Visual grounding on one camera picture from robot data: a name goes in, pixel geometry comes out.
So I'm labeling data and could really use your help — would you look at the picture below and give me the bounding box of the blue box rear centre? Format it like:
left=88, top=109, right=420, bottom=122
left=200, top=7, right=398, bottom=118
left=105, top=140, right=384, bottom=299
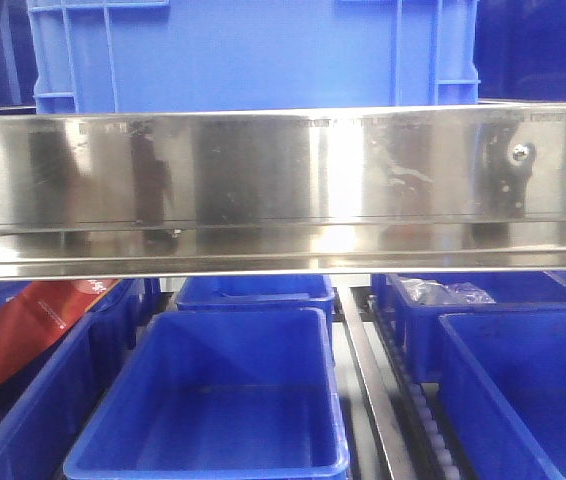
left=174, top=274, right=335, bottom=340

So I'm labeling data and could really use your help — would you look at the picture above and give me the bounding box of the clear plastic bag in box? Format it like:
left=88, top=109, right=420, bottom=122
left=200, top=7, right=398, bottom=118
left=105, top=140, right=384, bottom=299
left=399, top=277, right=496, bottom=306

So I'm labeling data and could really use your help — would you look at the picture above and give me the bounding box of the blue shelf box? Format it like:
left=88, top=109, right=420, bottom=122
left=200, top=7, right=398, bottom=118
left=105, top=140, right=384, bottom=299
left=438, top=313, right=566, bottom=479
left=63, top=308, right=349, bottom=479

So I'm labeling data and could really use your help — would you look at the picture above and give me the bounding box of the steel shelf front beam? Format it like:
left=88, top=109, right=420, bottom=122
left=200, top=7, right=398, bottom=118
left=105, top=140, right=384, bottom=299
left=0, top=103, right=566, bottom=280

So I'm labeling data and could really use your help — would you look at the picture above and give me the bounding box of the blue box rear right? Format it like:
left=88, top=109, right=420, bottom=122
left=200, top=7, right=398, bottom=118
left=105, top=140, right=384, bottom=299
left=371, top=270, right=566, bottom=383

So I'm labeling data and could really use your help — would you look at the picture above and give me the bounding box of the red paper bag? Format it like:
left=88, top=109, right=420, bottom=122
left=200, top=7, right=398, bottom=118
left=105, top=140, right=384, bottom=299
left=0, top=279, right=118, bottom=385

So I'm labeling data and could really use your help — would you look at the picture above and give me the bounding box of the blue shelf box right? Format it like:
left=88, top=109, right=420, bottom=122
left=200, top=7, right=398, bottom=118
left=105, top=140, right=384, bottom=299
left=438, top=313, right=566, bottom=479

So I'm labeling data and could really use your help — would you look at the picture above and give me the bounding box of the blue box far left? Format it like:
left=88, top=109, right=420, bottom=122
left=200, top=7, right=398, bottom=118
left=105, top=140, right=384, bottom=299
left=0, top=278, right=161, bottom=479

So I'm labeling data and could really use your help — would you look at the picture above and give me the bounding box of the large blue crate upper shelf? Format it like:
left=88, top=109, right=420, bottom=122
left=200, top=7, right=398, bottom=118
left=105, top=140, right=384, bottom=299
left=27, top=1, right=479, bottom=113

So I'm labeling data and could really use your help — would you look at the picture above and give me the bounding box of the white roller track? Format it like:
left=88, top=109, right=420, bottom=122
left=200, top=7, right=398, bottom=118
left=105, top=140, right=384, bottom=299
left=367, top=294, right=476, bottom=479

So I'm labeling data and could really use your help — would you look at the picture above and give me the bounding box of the steel shelf divider rail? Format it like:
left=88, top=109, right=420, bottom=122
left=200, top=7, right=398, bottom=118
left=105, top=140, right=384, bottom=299
left=337, top=286, right=417, bottom=479

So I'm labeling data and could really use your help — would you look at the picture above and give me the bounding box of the blue shelf box left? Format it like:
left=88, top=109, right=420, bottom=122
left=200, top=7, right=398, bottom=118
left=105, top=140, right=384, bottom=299
left=63, top=308, right=349, bottom=479

